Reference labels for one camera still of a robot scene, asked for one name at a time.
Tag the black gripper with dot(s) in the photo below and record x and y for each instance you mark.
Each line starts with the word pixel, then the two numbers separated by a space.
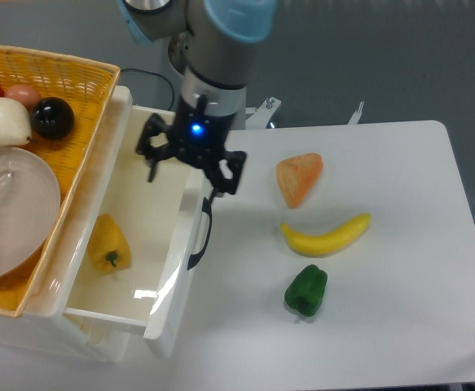
pixel 195 136

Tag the yellow bell pepper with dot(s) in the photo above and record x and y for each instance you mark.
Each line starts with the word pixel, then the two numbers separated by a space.
pixel 108 249

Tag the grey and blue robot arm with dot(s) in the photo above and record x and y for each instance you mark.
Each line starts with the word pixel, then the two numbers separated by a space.
pixel 223 39

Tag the open upper white drawer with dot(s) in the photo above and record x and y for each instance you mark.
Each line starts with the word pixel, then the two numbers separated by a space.
pixel 161 222

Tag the green bell pepper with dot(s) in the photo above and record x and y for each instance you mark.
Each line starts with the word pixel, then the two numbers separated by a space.
pixel 305 293

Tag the yellow woven basket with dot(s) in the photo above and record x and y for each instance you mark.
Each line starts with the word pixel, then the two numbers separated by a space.
pixel 75 94

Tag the black round ball fruit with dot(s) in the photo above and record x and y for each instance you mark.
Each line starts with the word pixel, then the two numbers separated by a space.
pixel 52 118

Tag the yellow banana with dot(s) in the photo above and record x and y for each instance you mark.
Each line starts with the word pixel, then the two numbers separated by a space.
pixel 329 242

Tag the pink peach toy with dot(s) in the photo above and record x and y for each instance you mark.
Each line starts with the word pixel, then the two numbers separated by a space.
pixel 24 94

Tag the beige plate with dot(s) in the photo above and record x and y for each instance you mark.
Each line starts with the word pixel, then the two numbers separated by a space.
pixel 29 209

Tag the white pear toy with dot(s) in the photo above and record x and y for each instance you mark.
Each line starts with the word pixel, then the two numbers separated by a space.
pixel 15 128

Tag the black drawer handle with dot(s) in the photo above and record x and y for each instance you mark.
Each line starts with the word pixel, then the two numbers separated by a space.
pixel 205 232

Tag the white metal table bracket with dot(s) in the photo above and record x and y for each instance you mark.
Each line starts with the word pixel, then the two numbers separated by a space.
pixel 357 114

